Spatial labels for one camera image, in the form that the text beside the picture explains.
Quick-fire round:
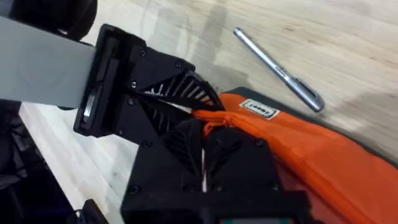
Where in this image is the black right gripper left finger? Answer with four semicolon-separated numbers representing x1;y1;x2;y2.
123;119;205;200

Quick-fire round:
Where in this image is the silver pen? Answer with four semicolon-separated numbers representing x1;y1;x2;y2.
233;27;326;113

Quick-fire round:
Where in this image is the orange zip bag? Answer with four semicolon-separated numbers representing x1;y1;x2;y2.
191;86;398;224

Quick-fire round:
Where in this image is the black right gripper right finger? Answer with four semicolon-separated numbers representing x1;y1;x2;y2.
203;126;282;194

